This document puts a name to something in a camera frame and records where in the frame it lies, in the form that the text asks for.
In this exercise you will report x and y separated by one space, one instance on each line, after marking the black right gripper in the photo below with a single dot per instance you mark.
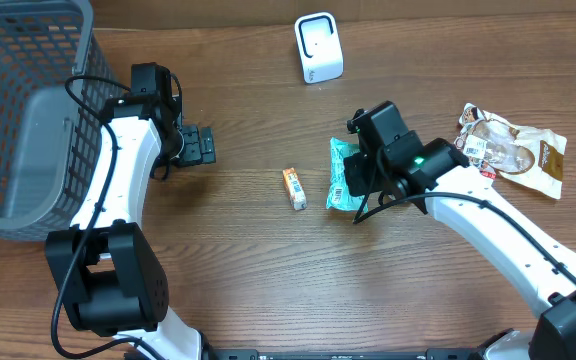
354 175

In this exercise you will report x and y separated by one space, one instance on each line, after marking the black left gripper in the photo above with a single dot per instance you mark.
200 145

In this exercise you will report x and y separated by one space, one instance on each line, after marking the teal orange snack packet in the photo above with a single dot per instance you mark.
338 196

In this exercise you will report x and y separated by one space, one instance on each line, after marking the red snack stick packet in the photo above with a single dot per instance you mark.
488 173

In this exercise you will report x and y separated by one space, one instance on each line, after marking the small orange white box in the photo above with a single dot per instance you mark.
294 189

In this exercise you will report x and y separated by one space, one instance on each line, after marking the beige brown snack bag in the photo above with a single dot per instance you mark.
526 155

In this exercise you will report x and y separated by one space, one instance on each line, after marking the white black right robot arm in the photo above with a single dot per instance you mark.
439 179

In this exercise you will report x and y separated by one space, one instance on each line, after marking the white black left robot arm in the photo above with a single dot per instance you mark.
112 289

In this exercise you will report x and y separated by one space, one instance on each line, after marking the white barcode scanner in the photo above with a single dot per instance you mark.
319 47

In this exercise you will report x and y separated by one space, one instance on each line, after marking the grey plastic mesh basket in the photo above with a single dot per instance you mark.
52 74

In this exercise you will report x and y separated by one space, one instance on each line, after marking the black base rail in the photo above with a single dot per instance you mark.
343 355

